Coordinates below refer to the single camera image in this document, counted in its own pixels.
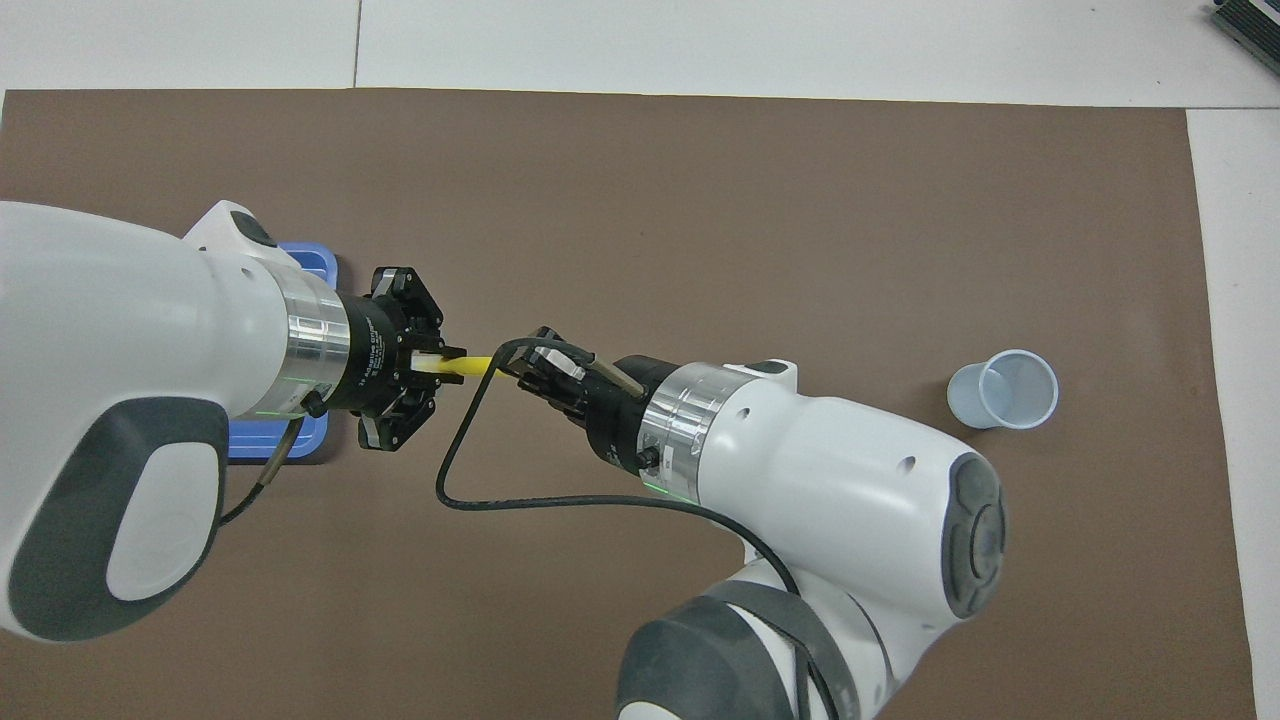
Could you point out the brown table mat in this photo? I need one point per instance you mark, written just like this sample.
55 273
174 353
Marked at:
640 200

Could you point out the blue plastic tray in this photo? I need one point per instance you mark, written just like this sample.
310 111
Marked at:
315 262

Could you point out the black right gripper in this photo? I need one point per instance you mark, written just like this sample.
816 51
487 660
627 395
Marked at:
620 410

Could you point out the grey ribbed device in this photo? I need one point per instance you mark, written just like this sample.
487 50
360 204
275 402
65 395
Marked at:
1255 20

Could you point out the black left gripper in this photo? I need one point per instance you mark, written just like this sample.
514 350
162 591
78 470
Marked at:
375 355

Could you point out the yellow highlighter pen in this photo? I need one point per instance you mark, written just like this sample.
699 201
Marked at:
475 366

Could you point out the translucent plastic cup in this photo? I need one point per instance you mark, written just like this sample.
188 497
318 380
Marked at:
1015 390

